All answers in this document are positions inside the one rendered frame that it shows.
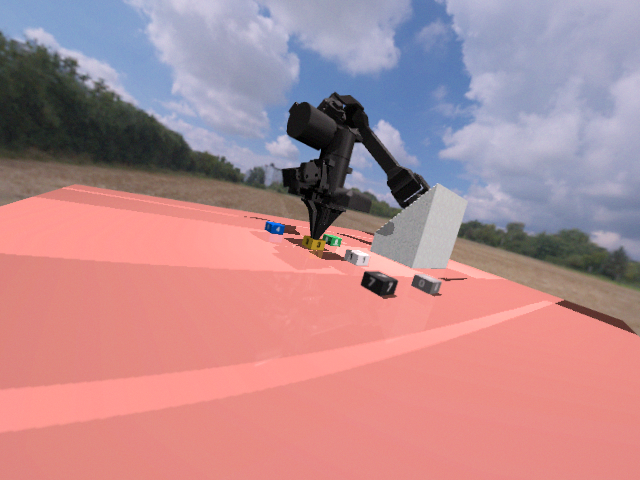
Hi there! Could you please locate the green block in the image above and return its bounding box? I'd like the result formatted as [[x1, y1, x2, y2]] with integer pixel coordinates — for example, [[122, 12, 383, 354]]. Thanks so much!
[[322, 234, 342, 247]]

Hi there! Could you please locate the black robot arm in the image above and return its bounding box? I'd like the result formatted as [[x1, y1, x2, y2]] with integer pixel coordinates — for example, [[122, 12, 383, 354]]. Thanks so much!
[[282, 92, 431, 209]]

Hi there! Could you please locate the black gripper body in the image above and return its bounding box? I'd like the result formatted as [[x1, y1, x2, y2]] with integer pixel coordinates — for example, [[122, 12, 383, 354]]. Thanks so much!
[[288, 153, 372, 213]]

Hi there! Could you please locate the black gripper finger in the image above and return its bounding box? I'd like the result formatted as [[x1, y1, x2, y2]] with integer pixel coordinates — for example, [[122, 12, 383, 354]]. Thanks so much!
[[313, 201, 346, 240], [301, 198, 317, 238]]

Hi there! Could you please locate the blue block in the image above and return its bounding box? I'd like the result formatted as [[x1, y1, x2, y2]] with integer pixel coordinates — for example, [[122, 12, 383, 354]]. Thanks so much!
[[264, 221, 285, 234]]

